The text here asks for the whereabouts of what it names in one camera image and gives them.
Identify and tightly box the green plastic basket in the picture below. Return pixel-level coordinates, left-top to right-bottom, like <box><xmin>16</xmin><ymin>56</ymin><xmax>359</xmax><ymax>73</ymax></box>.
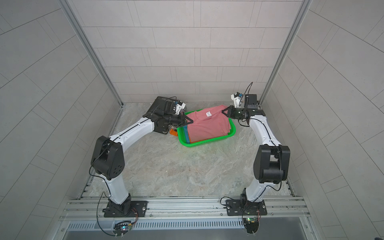
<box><xmin>177</xmin><ymin>110</ymin><xmax>236</xmax><ymax>148</ymax></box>

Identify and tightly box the pink t-shirt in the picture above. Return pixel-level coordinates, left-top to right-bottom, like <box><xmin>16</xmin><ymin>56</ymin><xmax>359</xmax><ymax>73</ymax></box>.
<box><xmin>185</xmin><ymin>105</ymin><xmax>231</xmax><ymax>144</ymax></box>

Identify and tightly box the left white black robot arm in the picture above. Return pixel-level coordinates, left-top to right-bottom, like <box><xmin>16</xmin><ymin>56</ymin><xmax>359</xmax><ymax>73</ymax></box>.
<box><xmin>91</xmin><ymin>96</ymin><xmax>193</xmax><ymax>212</ymax></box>

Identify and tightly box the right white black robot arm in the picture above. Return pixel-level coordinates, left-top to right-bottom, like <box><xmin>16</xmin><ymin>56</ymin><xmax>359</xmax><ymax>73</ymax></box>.
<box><xmin>222</xmin><ymin>92</ymin><xmax>291</xmax><ymax>203</ymax></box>

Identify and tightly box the black hard case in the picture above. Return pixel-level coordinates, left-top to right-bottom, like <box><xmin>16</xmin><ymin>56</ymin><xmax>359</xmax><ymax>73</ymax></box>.
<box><xmin>143</xmin><ymin>96</ymin><xmax>178</xmax><ymax>135</ymax></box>

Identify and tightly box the small orange object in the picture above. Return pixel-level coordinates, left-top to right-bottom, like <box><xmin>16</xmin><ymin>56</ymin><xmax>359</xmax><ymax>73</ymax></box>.
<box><xmin>169</xmin><ymin>129</ymin><xmax>178</xmax><ymax>137</ymax></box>

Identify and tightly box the right green circuit board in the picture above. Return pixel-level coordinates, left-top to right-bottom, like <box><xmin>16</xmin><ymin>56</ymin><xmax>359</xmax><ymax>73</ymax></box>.
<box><xmin>242</xmin><ymin>218</ymin><xmax>260</xmax><ymax>234</ymax></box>

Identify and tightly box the green circuit board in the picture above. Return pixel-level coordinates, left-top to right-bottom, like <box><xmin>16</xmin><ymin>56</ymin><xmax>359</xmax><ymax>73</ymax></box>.
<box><xmin>113</xmin><ymin>221</ymin><xmax>133</xmax><ymax>237</ymax></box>
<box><xmin>242</xmin><ymin>218</ymin><xmax>260</xmax><ymax>234</ymax></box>

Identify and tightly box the left green circuit board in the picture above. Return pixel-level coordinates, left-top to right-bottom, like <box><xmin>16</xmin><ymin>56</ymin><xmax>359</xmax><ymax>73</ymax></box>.
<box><xmin>113</xmin><ymin>221</ymin><xmax>133</xmax><ymax>237</ymax></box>

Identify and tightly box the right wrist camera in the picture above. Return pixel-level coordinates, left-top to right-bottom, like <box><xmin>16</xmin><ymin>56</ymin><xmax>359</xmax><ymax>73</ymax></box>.
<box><xmin>231</xmin><ymin>92</ymin><xmax>243</xmax><ymax>108</ymax></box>

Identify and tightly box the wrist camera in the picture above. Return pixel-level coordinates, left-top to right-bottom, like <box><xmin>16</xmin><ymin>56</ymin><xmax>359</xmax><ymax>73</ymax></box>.
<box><xmin>175</xmin><ymin>101</ymin><xmax>187</xmax><ymax>115</ymax></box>
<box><xmin>231</xmin><ymin>92</ymin><xmax>243</xmax><ymax>108</ymax></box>

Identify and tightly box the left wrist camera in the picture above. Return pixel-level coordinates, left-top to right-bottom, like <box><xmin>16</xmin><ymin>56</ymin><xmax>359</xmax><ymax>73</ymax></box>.
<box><xmin>175</xmin><ymin>101</ymin><xmax>187</xmax><ymax>115</ymax></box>

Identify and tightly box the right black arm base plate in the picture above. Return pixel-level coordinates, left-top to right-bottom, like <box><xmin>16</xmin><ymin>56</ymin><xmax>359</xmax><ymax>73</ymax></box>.
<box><xmin>225</xmin><ymin>199</ymin><xmax>268</xmax><ymax>216</ymax></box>

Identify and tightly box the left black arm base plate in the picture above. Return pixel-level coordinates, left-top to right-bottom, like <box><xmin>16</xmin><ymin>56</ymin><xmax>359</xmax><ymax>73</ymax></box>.
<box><xmin>103</xmin><ymin>200</ymin><xmax>149</xmax><ymax>218</ymax></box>

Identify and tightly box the aluminium mounting rail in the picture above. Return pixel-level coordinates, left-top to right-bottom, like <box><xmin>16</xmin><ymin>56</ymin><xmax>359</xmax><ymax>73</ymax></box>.
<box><xmin>59</xmin><ymin>196</ymin><xmax>310</xmax><ymax>221</ymax></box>

